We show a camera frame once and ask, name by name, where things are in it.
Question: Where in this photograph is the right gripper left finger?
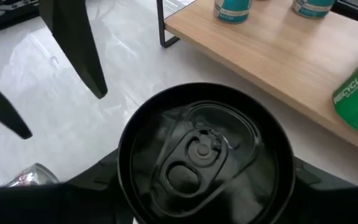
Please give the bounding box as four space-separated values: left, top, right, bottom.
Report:
0 149 136 224

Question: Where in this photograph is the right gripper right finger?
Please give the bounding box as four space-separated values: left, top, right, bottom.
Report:
275 157 358 224

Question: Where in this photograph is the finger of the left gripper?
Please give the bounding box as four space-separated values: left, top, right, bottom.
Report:
39 0 108 100
0 72 32 140

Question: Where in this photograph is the white Celsius tropical print can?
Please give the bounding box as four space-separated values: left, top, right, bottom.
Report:
2 162 60 188
117 82 296 224

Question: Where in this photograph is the blue silver Red Bull can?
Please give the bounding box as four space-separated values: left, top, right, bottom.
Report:
213 0 254 25
291 0 336 19

